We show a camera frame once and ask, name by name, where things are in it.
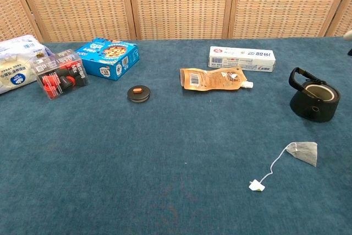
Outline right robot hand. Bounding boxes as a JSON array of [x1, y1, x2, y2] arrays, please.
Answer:
[[343, 29, 352, 56]]

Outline grey tea bag with string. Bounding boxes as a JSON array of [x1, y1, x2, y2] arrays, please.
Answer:
[[249, 141, 318, 192]]

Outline wicker screen panel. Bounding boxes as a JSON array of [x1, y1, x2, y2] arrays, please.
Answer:
[[227, 0, 351, 40], [0, 0, 43, 42], [13, 0, 137, 42], [126, 0, 237, 40], [326, 0, 352, 37]]

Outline white toothpaste box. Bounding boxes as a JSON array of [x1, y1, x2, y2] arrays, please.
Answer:
[[207, 46, 276, 73]]

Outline orange spout pouch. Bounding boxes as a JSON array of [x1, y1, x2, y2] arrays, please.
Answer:
[[179, 66, 254, 91]]

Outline blue felt table cover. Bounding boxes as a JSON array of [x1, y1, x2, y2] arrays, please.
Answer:
[[0, 36, 352, 235]]

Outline black lid with orange knob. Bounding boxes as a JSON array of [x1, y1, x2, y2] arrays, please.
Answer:
[[126, 85, 151, 103]]

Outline blue cookie box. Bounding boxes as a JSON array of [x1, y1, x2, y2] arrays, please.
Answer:
[[75, 37, 140, 81]]

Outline clear box red black items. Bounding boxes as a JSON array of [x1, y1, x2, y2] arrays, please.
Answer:
[[31, 48, 90, 101]]

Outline white tissue pack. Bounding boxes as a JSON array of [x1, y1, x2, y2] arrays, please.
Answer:
[[0, 34, 52, 95]]

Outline black teapot with handle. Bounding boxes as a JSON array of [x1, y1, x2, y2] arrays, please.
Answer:
[[288, 67, 341, 123]]

